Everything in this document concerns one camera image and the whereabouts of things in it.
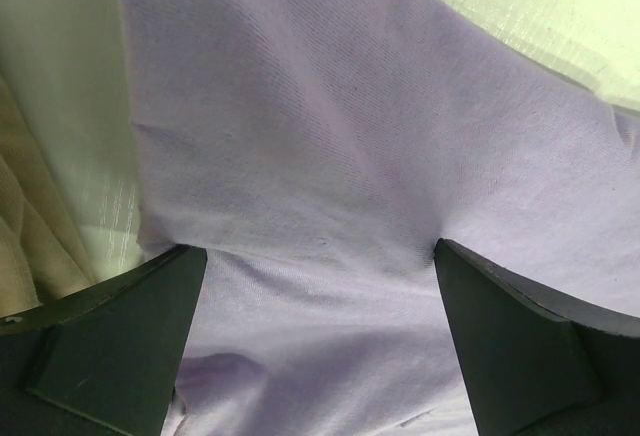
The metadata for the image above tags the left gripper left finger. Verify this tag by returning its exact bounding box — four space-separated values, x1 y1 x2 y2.
1 246 207 436

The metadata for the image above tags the purple t shirt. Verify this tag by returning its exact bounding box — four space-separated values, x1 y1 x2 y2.
120 0 639 435

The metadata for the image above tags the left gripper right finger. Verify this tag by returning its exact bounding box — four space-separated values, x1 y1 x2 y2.
435 239 639 436

